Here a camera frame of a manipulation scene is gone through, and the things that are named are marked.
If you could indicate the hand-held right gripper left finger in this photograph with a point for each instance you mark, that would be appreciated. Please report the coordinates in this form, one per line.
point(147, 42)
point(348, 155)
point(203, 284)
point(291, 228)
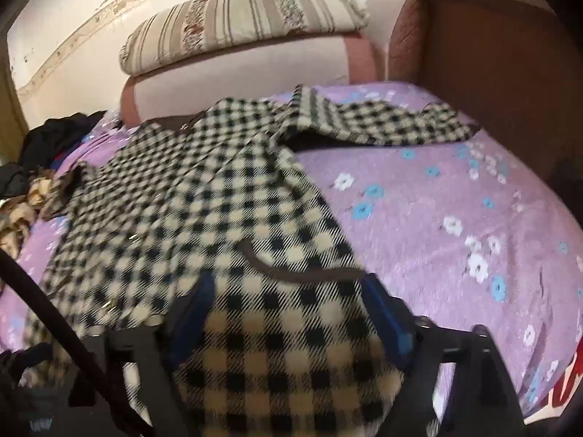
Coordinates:
point(204, 302)

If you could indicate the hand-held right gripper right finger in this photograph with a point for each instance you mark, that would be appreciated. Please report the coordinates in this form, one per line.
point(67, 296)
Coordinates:
point(387, 314)

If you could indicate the green checkered cloth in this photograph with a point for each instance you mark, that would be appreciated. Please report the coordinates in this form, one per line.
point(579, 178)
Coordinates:
point(191, 218)

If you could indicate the pile of dark clothes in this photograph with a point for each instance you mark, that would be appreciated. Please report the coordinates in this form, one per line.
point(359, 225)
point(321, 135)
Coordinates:
point(50, 139)

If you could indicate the purple floral bed sheet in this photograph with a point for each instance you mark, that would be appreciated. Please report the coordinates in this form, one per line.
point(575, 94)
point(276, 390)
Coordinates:
point(432, 218)

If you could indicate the beige patterned cloth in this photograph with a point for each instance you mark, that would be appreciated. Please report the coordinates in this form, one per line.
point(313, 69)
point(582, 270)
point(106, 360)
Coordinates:
point(25, 209)

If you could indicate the brown wooden bed panel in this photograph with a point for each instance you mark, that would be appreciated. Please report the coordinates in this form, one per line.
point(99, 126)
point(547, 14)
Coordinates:
point(496, 73)

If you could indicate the beige patterned pillow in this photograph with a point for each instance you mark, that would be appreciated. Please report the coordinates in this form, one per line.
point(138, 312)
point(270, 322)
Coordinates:
point(237, 18)

